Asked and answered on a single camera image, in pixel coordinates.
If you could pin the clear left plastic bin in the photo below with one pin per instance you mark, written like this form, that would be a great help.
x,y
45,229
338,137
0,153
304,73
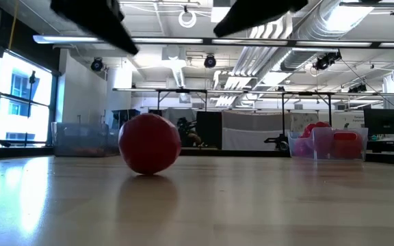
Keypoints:
x,y
80,140

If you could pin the bar clamp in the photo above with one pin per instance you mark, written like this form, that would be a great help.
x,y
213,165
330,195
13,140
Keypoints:
x,y
275,140

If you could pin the red bell pepper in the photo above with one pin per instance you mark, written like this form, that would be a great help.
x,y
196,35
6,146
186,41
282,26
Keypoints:
x,y
303,147
345,143
315,128

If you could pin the person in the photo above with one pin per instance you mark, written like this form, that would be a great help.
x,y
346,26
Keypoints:
x,y
190,133

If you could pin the black tripod stand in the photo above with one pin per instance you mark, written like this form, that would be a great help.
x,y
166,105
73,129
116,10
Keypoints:
x,y
30,102

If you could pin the black metal gantry frame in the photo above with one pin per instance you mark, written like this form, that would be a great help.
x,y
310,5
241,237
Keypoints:
x,y
181,91
306,93

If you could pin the black aluminium table frame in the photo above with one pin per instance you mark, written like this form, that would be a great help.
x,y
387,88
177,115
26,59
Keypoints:
x,y
234,152

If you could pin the black panel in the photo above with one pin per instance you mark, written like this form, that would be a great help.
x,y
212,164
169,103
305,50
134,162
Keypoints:
x,y
209,130

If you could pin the red tomato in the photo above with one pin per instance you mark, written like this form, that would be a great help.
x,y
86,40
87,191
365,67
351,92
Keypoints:
x,y
149,143

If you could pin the white printed board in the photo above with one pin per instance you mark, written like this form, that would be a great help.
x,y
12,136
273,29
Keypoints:
x,y
349,119

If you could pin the black ceiling spotlight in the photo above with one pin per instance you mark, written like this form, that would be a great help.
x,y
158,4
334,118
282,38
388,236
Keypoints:
x,y
96,65
210,61

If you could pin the black monitor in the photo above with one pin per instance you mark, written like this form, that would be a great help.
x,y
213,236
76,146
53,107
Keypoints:
x,y
383,119

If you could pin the silver ventilation duct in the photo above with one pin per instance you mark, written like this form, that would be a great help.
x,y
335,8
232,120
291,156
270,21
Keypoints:
x,y
320,30

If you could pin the white ceiling pipes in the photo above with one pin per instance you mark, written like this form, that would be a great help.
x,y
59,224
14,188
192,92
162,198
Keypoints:
x,y
255,58

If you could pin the black track light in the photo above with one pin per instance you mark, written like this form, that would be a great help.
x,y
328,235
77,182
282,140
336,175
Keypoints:
x,y
357,88
327,59

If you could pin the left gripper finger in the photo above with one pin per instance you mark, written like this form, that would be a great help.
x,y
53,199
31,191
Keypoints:
x,y
94,17

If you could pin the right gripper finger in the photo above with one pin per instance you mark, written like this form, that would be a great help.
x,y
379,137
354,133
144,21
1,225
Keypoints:
x,y
258,13

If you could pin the large window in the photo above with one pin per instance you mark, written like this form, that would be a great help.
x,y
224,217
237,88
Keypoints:
x,y
22,116

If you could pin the overhead light bar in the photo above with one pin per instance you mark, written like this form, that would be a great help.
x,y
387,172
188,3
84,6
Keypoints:
x,y
183,40

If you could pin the clear plastic bin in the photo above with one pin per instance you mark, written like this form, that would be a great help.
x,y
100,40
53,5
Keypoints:
x,y
320,152
80,140

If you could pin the gray curtain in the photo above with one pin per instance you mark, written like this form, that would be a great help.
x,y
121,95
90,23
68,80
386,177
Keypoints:
x,y
183,112

